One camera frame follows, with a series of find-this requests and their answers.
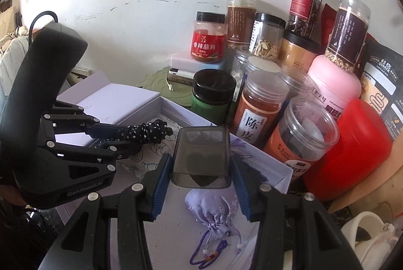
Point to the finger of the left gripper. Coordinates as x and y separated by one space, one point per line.
66 159
67 118

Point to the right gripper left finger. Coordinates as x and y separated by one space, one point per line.
84 242

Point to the red label tea jar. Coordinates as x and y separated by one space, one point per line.
303 15

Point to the black polka dot scrunchie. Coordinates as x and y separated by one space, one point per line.
151 132

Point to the brown kraft paper pouch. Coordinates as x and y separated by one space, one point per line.
384 172

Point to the clear grey plastic cup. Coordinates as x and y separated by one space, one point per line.
202 158

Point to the black lid nut jar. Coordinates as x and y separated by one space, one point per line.
266 37

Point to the lavender drawstring sachet pouch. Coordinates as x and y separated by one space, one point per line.
215 209

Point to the brown label tall jar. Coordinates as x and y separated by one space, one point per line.
240 19

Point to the red plastic canister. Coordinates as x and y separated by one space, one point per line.
363 145

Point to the dark label grain jar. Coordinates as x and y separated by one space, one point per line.
348 35

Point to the red label sauce jar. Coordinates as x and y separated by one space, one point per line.
209 36

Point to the tan jar black lid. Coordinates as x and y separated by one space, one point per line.
298 52

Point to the dark green glass jar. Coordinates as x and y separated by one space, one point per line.
212 94

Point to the black foil food pouch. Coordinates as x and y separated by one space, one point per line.
381 82

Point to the orange label clear jar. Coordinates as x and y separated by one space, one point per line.
305 133

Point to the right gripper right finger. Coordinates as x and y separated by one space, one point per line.
317 242

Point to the pink plastic jar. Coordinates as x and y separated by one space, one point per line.
333 87

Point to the orange peel jar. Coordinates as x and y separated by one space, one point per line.
261 100

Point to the cream cinnamoroll electric cooker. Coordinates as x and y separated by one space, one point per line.
371 239

